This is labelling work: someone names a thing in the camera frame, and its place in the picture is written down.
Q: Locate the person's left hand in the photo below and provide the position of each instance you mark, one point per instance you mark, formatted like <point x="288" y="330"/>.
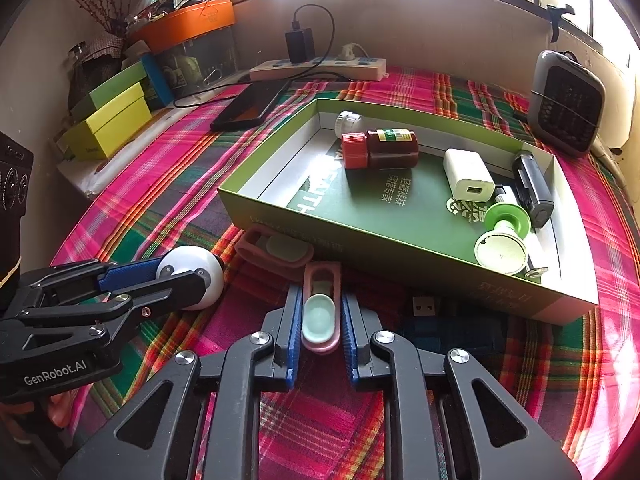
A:
<point x="60" y="410"/>

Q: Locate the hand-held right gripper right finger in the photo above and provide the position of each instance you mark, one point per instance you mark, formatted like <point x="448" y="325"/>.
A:
<point x="350" y="345"/>

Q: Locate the white ball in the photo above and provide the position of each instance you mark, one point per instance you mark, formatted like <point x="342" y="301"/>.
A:
<point x="195" y="260"/>

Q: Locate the black charger adapter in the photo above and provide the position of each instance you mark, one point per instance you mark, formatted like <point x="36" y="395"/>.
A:
<point x="300" y="45"/>

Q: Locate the grey portable heater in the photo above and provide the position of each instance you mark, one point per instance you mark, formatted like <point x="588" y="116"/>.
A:
<point x="567" y="105"/>

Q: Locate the brown bottle with red cap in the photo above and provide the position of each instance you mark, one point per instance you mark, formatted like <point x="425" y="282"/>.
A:
<point x="390" y="152"/>

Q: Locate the dark blue USB stick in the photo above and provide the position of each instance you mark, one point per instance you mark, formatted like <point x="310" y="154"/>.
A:
<point x="450" y="330"/>

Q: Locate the orange plastic basket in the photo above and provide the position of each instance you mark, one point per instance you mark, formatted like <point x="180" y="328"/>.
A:
<point x="200" y="20"/>

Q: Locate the green and white spool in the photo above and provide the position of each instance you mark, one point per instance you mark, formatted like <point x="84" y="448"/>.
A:
<point x="500" y="252"/>

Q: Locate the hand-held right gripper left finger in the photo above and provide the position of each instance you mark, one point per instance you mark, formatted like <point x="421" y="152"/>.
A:
<point x="295" y="340"/>

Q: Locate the black window hook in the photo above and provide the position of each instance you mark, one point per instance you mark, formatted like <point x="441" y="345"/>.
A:
<point x="559" y="17"/>

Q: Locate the small black handheld device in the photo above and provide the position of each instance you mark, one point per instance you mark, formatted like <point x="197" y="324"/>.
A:
<point x="537" y="195"/>

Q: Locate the black audio device with knobs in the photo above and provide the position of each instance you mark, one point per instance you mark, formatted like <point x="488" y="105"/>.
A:
<point x="12" y="195"/>

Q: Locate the black smartphone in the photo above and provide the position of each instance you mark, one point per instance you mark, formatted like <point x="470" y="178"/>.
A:
<point x="247" y="105"/>

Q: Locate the jar with checked cloth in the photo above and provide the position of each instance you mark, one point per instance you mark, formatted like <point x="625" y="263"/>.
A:
<point x="97" y="65"/>

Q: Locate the cream curtain with hearts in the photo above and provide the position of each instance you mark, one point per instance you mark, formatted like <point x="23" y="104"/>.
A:
<point x="622" y="105"/>

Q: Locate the white power strip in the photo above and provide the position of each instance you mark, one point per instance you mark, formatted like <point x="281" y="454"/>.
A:
<point x="280" y="67"/>

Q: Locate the pink clip with mint pad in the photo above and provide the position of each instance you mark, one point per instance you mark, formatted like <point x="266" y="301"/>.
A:
<point x="280" y="247"/>
<point x="320" y="320"/>

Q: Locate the green cardboard box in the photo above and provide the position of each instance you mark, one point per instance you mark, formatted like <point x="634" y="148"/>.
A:
<point x="115" y="85"/>

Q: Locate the blue box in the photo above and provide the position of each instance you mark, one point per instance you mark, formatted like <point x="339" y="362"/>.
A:
<point x="157" y="80"/>

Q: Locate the white plug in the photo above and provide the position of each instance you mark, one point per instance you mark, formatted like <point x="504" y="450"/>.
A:
<point x="349" y="52"/>

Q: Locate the dried red branches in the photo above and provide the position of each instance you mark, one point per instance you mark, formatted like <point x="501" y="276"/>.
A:
<point x="90" y="0"/>

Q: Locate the small white tube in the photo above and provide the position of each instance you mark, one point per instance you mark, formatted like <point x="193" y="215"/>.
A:
<point x="505" y="195"/>

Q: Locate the green cardboard box tray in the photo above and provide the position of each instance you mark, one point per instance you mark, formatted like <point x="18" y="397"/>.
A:
<point x="400" y="200"/>

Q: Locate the white charger adapter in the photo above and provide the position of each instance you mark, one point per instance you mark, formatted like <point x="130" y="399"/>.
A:
<point x="467" y="175"/>

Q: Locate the glass tank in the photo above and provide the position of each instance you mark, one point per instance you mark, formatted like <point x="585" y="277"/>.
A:
<point x="210" y="60"/>

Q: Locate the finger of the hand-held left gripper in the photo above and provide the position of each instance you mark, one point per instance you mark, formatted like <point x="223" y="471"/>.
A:
<point x="132" y="272"/>
<point x="175" y="287"/>

